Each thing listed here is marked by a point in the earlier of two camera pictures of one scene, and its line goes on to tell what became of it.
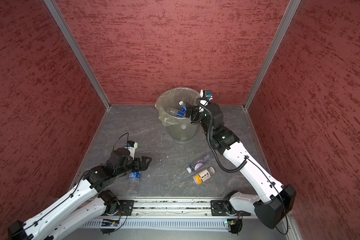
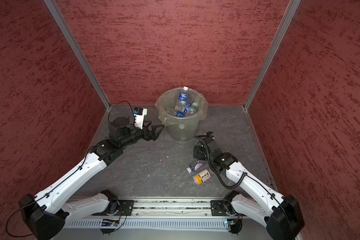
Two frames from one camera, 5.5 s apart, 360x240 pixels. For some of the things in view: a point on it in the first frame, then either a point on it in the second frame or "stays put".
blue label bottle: (182, 112) stays put
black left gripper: (144, 166) -> (154, 136)
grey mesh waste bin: (180, 129) stays put
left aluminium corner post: (73, 44) stays put
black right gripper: (196, 111) -> (198, 150)
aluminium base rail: (168, 207) stays put
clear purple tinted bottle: (199, 163) stays put
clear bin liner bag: (170, 98) stays put
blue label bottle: (134, 177) -> (183, 99)
